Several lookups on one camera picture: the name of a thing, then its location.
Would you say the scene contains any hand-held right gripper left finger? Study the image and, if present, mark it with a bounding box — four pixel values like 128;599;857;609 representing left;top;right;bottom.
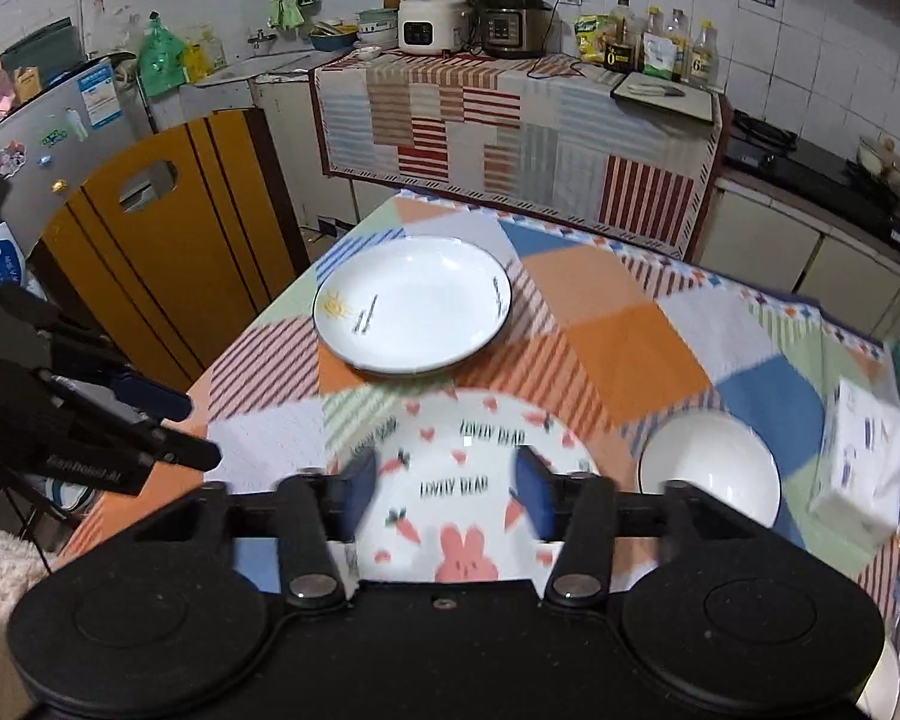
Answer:
131;454;381;611

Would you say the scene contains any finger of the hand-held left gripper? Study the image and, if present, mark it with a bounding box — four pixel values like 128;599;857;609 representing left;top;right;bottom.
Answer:
0;285;194;422
34;369;222;472

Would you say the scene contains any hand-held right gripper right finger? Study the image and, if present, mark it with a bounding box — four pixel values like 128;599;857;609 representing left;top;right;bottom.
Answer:
515;446;755;608

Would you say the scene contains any white plate with bunny print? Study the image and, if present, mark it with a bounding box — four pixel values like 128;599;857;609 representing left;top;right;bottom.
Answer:
328;388;599;584

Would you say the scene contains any white ribbed bowl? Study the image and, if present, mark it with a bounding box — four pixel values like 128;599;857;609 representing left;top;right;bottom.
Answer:
637;414;782;528

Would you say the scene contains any white plate with sun print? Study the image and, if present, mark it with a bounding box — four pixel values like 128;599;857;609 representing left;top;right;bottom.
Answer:
313;235;512;376

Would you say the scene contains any stack of pale bowls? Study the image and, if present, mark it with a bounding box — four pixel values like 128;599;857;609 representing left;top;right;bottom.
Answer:
356;7;400;47

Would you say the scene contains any yellow wooden chair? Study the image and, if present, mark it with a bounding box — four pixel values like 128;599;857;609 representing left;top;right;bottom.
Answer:
28;106;312;395

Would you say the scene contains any cream fleece cloth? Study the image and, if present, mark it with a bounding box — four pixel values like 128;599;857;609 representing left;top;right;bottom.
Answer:
0;527;50;720

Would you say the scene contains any patchwork tablecloth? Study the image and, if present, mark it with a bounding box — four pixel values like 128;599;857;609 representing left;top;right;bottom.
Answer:
52;191;900;601

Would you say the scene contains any white blue printed bag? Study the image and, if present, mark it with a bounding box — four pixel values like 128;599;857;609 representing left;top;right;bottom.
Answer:
0;221;32;295

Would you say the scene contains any silver fridge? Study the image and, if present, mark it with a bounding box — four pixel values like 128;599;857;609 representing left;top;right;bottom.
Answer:
0;52;158;256

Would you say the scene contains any white tissue pack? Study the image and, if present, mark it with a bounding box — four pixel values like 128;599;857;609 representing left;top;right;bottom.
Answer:
808;379;900;547

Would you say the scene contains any green plastic bag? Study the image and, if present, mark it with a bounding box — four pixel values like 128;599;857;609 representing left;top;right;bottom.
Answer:
136;11;188;98

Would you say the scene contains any striped counter cloth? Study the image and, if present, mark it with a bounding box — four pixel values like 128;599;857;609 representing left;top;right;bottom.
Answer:
313;52;723;260

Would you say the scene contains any blue basin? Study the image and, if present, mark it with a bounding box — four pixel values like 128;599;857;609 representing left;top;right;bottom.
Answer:
307;21;359;53

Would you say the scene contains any white cutting board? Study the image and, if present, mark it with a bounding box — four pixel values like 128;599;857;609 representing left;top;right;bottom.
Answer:
610;72;715;125

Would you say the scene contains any black gas stove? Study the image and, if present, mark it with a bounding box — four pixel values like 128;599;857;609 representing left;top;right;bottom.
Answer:
722;111;900;256

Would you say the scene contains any yellow snack packet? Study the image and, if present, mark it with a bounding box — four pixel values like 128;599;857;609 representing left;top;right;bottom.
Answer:
574;13;616;65

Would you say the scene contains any white rice cooker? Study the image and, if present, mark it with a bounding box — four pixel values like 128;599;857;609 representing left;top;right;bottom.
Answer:
397;0;472;56

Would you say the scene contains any black pressure cooker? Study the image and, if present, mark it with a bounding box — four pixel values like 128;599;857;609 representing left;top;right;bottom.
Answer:
478;0;554;59

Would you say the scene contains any cream cooking pot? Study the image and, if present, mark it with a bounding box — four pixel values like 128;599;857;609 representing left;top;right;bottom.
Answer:
856;135;900;200

